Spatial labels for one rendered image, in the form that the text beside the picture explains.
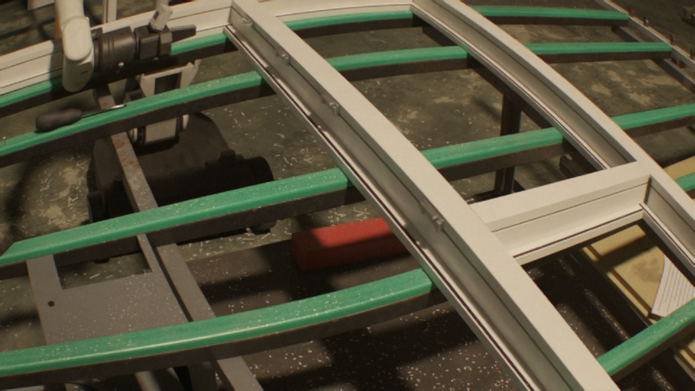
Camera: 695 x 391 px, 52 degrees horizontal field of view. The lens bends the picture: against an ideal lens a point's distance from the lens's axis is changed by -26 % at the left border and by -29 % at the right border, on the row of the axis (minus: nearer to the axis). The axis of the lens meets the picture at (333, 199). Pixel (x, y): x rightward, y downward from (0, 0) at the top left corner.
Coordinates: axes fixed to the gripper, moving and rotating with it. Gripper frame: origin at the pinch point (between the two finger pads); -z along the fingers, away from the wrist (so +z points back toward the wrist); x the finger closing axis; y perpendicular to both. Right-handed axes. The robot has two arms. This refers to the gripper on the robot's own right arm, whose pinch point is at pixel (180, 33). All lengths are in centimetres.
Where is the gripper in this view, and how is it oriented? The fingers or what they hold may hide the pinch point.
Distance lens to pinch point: 163.1
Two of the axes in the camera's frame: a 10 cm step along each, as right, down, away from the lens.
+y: -0.5, 8.4, 5.5
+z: -9.1, 1.9, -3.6
